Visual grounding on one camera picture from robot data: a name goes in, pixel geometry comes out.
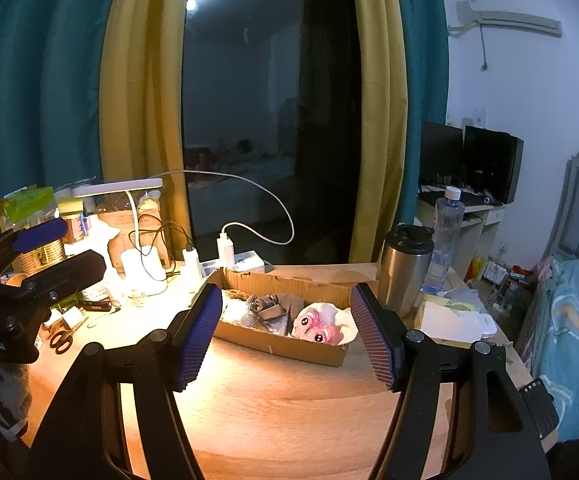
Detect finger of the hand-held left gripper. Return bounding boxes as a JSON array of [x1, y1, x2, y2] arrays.
[[0, 217, 76, 286], [20, 250, 108, 307]]

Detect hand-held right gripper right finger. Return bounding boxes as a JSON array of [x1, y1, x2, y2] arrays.
[[349, 282, 553, 480]]

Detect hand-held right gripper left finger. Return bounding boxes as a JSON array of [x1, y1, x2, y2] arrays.
[[27, 282, 224, 480]]

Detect pink plush toy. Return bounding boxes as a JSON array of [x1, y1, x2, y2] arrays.
[[292, 304, 343, 345]]

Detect cardboard box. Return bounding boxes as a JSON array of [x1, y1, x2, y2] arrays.
[[210, 266, 365, 368]]

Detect dark grey sock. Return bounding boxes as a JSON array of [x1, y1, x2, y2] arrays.
[[268, 294, 306, 336]]

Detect person's left forearm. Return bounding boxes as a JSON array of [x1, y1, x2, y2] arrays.
[[0, 360, 33, 442]]

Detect metal tin can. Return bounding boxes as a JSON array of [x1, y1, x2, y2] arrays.
[[14, 237, 68, 279]]

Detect white plastic basket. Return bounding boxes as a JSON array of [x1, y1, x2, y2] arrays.
[[80, 270, 121, 307]]

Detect red label jar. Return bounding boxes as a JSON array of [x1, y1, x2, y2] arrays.
[[58, 197, 88, 246]]

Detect white cloth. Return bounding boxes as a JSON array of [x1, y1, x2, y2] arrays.
[[336, 304, 359, 346]]

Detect brown cardboard carton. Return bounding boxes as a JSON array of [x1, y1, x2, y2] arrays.
[[97, 207, 171, 271]]

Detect black scissors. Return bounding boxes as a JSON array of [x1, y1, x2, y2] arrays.
[[48, 316, 90, 356]]

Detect white desk lamp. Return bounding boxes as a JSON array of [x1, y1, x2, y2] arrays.
[[73, 177, 169, 297]]

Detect steel tumbler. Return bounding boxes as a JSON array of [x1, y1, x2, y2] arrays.
[[377, 224, 435, 318]]

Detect yellow tissue pack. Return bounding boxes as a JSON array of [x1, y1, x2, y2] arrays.
[[413, 287, 497, 346]]

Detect white charger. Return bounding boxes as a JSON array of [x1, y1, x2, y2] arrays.
[[183, 247, 202, 282], [216, 232, 235, 266]]

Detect white power strip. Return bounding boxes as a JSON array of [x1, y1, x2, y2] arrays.
[[202, 250, 266, 277]]

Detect clear plastic water bottle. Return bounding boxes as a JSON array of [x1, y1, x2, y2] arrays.
[[421, 186, 465, 295]]

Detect teal curtain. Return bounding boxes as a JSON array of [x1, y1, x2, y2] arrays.
[[0, 0, 126, 251], [392, 0, 451, 228]]

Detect white computer desk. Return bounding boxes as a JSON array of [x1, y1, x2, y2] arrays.
[[414, 191, 506, 263]]

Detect black power bank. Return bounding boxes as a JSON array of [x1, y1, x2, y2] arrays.
[[518, 379, 560, 441]]

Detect yellow curtain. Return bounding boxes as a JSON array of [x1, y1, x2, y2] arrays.
[[349, 0, 411, 263], [98, 0, 194, 261]]

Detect black monitor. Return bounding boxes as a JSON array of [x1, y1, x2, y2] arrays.
[[419, 121, 465, 188], [463, 125, 524, 205]]

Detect blue printed blanket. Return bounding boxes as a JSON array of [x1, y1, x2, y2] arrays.
[[517, 255, 579, 441]]

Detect dark glass window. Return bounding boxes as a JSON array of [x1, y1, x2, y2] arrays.
[[182, 0, 361, 263]]

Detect white air conditioner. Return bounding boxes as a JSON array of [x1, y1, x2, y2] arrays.
[[447, 0, 563, 38]]

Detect black cable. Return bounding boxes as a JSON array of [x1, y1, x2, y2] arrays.
[[137, 214, 193, 271]]

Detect white cable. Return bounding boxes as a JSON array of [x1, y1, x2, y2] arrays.
[[162, 170, 295, 246]]

